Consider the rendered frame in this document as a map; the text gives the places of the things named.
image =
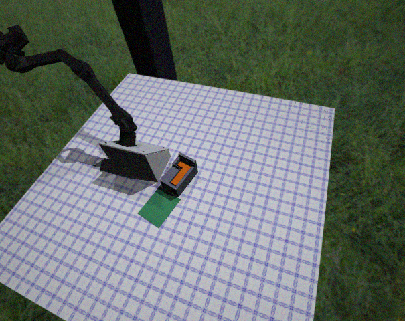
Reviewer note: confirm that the orange l-shaped part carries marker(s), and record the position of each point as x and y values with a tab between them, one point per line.
184	168

